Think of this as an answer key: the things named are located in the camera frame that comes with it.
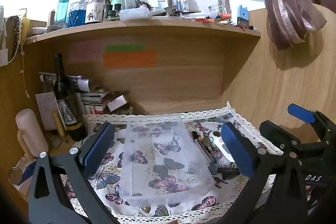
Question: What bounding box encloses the white handwritten note sheet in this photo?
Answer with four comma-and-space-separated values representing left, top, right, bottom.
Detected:
35, 91, 60, 131

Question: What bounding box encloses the clear jar with pink sticks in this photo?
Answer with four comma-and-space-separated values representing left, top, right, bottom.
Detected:
217, 0, 233, 16

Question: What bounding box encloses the dark lace ribbon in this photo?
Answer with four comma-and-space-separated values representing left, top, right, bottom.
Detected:
10, 15, 24, 57

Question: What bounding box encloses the blue liquid bottle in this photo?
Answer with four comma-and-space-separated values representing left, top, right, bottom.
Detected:
56, 0, 70, 24

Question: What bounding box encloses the black metal pen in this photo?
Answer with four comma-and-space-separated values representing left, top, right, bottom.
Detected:
192, 131, 215, 162

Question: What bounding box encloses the blue box with black base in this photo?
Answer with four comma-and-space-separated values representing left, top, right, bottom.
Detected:
236, 5, 249, 26

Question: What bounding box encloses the thin beaded string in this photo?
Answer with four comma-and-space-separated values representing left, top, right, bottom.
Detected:
20, 51, 30, 98

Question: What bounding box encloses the wooden shelf board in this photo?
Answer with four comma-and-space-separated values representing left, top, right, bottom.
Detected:
24, 16, 262, 45

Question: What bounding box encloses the pale pink cylinder candle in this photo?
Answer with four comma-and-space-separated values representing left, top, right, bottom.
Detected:
15, 109, 49, 160

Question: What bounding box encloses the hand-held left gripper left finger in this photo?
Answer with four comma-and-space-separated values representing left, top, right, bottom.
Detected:
28, 122, 121, 224

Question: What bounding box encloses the yellow candle stick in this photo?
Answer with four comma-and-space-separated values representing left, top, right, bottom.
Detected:
52, 113, 66, 138

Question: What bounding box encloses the orange sticky note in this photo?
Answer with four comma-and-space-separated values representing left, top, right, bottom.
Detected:
103, 51, 156, 68

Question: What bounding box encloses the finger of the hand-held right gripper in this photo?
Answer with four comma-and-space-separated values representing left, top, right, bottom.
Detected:
259, 120, 319, 157
287, 103, 336, 140

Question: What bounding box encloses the pink sticky note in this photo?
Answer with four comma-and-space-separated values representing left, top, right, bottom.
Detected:
68, 42, 102, 63

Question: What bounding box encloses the glass bottle with blue beads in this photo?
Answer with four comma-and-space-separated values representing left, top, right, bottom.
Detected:
69, 0, 87, 26

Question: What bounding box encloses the green sticky note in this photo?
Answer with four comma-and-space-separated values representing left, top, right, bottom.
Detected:
105, 45, 145, 53

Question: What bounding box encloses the brown cardboard tube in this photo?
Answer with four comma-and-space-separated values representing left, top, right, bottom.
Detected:
47, 10, 56, 30

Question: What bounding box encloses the clear plastic container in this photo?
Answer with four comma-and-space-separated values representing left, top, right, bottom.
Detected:
119, 114, 216, 207

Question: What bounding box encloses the pink tied curtain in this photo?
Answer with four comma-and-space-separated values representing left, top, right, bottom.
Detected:
223, 0, 327, 51

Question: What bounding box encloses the stack of books and papers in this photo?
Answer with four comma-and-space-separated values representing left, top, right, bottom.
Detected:
39, 71, 133, 115

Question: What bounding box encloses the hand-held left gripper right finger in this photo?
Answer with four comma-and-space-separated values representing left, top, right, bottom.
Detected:
221, 123, 309, 224

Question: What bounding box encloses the small white cardboard box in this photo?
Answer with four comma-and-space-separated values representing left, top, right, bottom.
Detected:
106, 95, 127, 111

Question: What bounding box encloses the clear plastic lidded box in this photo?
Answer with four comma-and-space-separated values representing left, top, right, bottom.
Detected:
119, 8, 153, 21

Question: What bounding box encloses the white plug adapter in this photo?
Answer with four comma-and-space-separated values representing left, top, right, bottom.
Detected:
207, 131, 236, 165

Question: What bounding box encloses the dark green ink bottle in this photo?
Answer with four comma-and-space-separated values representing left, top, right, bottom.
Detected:
104, 4, 123, 20

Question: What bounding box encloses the butterfly print lace tablecloth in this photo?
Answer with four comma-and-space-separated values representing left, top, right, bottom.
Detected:
59, 101, 286, 224

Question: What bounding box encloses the dark wine bottle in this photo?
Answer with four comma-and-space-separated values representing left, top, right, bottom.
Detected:
54, 53, 88, 142

